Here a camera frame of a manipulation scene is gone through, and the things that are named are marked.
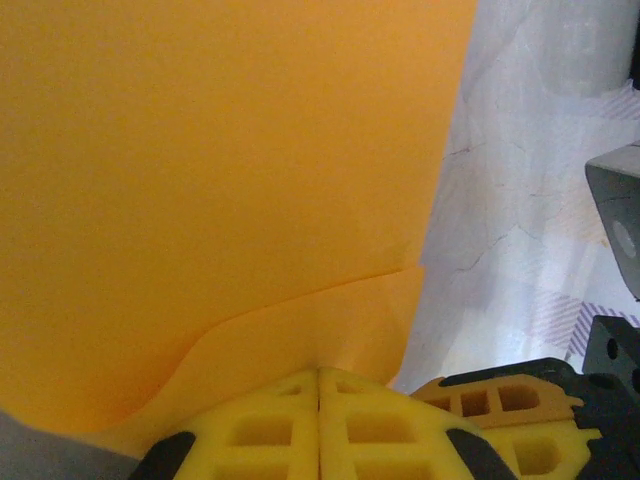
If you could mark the orange paper sheet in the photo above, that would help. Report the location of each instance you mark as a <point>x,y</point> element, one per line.
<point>225,175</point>

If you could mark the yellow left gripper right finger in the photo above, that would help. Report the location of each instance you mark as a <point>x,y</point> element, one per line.
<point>335,450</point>

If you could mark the grey metal block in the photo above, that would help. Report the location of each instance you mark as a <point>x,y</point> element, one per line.
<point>617,200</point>

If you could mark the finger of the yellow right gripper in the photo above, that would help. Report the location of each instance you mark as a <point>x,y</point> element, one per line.
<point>560,435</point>
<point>450,400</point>

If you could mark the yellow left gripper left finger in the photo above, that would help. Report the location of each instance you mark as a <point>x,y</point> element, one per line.
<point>300,450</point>

